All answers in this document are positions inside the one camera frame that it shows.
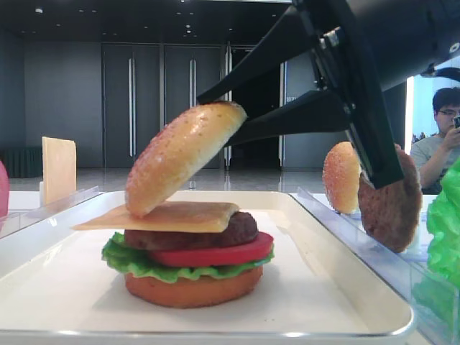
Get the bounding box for upright red tomato slice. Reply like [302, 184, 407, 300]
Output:
[0, 162, 9, 217]

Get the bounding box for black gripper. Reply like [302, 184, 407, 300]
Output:
[226, 1, 459, 189]

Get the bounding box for clear long rail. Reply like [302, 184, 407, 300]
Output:
[1, 186, 101, 238]
[292, 188, 459, 344]

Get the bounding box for clear left long rail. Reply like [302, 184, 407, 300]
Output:
[1, 186, 101, 238]

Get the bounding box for red tomato slice on stack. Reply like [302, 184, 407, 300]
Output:
[148, 232, 274, 267]

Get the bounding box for clear right long rail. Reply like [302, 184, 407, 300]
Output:
[292, 188, 459, 344]

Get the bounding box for orange cheese slice on stack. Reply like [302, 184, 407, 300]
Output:
[73, 201, 239, 234]

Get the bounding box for upright green lettuce leaf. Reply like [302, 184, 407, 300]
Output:
[411, 166, 460, 342]

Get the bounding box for brown meat patty on stack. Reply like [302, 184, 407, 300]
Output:
[124, 212, 259, 251]

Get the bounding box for dark cabinet doors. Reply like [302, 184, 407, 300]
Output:
[102, 43, 284, 170]

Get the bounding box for green lettuce leaf on stack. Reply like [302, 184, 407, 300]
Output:
[101, 232, 275, 284]

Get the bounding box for upright orange cheese slice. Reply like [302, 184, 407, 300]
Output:
[42, 137, 76, 205]

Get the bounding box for upright bun right rack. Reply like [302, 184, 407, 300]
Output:
[322, 142, 361, 213]

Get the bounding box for upright brown meat patty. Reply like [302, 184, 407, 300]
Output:
[358, 147, 423, 253]

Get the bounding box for bottom bun on tray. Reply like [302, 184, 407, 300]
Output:
[125, 267, 263, 309]

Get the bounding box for white rectangular tray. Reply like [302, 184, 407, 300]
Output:
[1, 191, 415, 344]

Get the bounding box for bun with sesame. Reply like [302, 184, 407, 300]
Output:
[125, 101, 247, 216]

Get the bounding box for seated person with glasses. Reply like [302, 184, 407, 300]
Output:
[410, 87, 459, 195]

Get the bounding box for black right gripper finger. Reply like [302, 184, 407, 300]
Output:
[197, 5, 319, 104]

